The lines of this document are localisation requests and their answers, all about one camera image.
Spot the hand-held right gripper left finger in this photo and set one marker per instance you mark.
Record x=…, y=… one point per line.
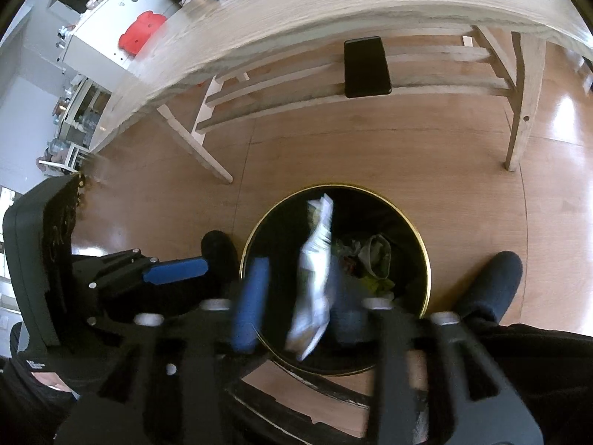
x=250, y=306

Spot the white plastic packet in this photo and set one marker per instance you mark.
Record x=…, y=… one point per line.
x=312, y=287

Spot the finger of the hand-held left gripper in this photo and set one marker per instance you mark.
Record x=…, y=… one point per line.
x=176, y=270
x=139, y=299

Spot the white cabinet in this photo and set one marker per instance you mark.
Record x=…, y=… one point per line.
x=106, y=23

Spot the person's foot dark sock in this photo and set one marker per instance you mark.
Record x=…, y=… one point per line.
x=220, y=250
x=491, y=282

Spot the black bin with gold rim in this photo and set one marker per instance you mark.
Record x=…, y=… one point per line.
x=278, y=241

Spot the person's black pants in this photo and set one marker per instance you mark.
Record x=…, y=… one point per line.
x=556, y=380

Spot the black smartphone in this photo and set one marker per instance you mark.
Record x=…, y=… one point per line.
x=368, y=67

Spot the wooden table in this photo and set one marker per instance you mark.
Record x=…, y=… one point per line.
x=324, y=0

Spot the grey crumpled wrapper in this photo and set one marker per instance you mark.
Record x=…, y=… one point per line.
x=377, y=255

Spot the red bear-shaped chair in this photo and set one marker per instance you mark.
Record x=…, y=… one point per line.
x=141, y=32

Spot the person's left foot dark sock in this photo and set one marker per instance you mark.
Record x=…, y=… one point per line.
x=220, y=250

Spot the person's left forearm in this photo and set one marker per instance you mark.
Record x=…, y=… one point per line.
x=28, y=408

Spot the white shelf rack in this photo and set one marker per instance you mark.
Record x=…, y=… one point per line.
x=78, y=120

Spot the lime green snack packet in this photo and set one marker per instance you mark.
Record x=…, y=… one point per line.
x=375, y=285

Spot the black curved frame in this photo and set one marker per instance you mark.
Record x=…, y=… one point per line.
x=296, y=396

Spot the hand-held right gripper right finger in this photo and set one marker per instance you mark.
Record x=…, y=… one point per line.
x=350, y=324

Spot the person's right foot dark sock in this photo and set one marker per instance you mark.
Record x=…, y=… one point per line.
x=491, y=282

